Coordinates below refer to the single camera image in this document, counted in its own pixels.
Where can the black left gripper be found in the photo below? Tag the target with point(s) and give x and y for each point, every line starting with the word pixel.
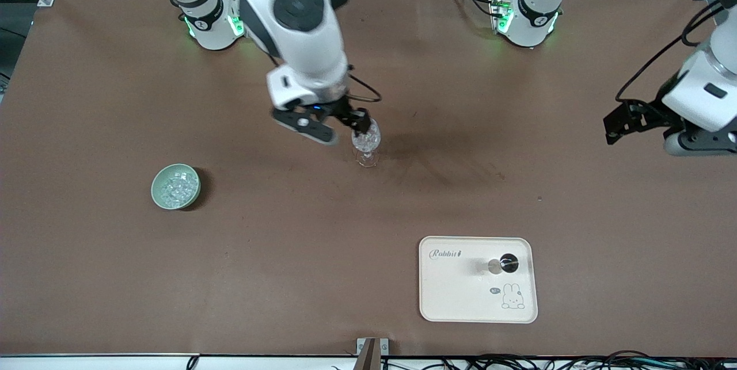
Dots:
pixel 651 113

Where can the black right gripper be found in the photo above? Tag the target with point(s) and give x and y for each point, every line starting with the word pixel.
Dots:
pixel 344 113

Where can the metal jigger measuring cup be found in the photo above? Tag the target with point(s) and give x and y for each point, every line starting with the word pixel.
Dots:
pixel 506 263

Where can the clear ice cubes pile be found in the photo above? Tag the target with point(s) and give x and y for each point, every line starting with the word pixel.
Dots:
pixel 177 187

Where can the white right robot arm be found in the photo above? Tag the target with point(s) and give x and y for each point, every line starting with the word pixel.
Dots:
pixel 305 42

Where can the arm base box green light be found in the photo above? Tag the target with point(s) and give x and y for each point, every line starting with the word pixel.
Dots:
pixel 236 25
pixel 501 13

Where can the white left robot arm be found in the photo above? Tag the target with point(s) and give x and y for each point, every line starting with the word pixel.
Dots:
pixel 711 94

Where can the clear crystal wine glass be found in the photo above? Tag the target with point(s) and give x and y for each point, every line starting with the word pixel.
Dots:
pixel 367 148

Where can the brown table cover mat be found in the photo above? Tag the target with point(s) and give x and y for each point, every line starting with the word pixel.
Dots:
pixel 288 255

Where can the cream rabbit print tray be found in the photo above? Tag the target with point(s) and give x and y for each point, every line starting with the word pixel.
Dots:
pixel 460 295

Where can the pale green ceramic bowl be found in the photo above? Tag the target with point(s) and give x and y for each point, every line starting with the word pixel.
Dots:
pixel 158 197

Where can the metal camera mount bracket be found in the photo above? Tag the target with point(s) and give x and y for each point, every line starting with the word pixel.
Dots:
pixel 371 350

